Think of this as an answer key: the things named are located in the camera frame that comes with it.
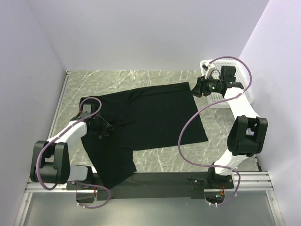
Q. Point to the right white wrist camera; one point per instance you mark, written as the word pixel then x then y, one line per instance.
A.
pixel 209 68

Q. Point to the black t-shirt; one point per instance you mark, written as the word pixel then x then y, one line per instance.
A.
pixel 142 118

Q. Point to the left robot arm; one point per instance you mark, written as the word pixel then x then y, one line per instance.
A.
pixel 50 158

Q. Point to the white plastic mesh basket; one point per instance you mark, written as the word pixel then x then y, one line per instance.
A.
pixel 241 75

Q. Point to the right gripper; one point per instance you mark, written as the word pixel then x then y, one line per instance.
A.
pixel 201 87

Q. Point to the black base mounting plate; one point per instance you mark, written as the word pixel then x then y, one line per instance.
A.
pixel 170 185

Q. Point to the aluminium rail frame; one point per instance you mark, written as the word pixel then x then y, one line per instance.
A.
pixel 152 199

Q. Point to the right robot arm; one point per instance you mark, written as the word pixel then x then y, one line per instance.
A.
pixel 247 135

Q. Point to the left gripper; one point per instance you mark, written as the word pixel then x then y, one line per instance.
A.
pixel 105 125

